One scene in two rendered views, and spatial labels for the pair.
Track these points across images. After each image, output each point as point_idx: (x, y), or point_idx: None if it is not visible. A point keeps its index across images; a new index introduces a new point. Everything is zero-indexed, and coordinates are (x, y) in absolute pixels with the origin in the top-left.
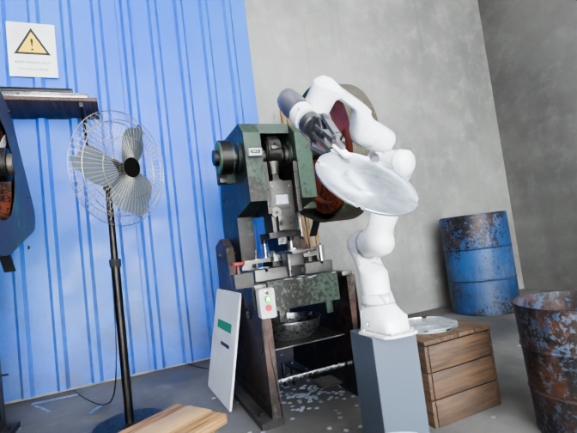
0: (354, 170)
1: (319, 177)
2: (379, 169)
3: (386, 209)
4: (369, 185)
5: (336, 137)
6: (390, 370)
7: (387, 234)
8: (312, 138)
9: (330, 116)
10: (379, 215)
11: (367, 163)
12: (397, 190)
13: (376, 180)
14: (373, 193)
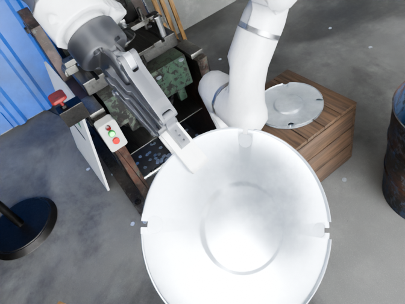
0: (217, 209)
1: (158, 293)
2: (261, 155)
3: (284, 297)
4: (250, 243)
5: (166, 123)
6: None
7: (258, 113)
8: None
9: (139, 58)
10: (243, 74)
11: (236, 149)
12: (295, 213)
13: (260, 216)
14: (258, 269)
